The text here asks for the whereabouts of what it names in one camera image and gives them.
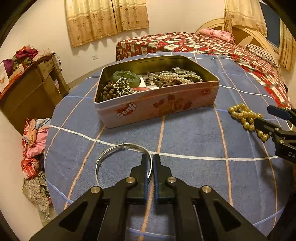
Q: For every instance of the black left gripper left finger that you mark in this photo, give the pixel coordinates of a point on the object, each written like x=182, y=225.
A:
x=100, y=214

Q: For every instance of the brown wooden desk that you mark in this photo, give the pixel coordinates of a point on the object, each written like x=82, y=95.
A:
x=35, y=93

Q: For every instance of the clutter pile on desk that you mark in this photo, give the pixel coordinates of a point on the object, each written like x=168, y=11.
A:
x=24, y=57

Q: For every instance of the cream wooden headboard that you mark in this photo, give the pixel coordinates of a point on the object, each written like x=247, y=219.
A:
x=243, y=36

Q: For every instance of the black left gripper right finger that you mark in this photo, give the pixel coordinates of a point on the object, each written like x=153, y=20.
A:
x=200, y=213

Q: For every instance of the pink pillow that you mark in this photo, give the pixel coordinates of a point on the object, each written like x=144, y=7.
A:
x=223, y=35

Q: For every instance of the pink bangle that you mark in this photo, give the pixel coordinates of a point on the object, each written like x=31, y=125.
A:
x=141, y=89

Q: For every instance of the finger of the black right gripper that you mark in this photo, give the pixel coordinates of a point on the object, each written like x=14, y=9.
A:
x=284, y=113
x=267, y=129

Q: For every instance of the green jade bangle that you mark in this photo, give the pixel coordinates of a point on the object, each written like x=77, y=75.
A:
x=132, y=78

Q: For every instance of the silver wristwatch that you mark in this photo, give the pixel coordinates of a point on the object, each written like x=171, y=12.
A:
x=180, y=71

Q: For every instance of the beige side curtain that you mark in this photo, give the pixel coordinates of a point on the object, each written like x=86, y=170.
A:
x=244, y=13

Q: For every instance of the thin silver hoop bangle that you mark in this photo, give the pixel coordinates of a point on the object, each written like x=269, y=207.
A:
x=123, y=146

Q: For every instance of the bed with red patterned cover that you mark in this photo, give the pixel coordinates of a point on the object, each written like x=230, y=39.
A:
x=268, y=76

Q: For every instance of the printed paper leaflet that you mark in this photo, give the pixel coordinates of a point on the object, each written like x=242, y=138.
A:
x=148, y=80

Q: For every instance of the blue plaid tablecloth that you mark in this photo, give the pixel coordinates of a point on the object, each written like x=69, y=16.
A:
x=202, y=146

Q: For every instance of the pink Genji tin box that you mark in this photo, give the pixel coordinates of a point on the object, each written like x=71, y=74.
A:
x=152, y=103

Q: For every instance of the beige window curtain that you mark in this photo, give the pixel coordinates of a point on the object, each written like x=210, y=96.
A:
x=91, y=20

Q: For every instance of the wall socket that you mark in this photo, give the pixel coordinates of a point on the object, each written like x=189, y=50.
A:
x=94, y=57

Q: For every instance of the pile of clothes on floor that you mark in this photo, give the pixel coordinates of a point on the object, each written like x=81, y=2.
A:
x=35, y=189

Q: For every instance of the white product box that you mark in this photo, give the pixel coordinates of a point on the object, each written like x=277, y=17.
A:
x=4, y=80

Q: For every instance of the striped pillow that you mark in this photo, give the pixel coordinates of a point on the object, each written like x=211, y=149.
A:
x=263, y=54

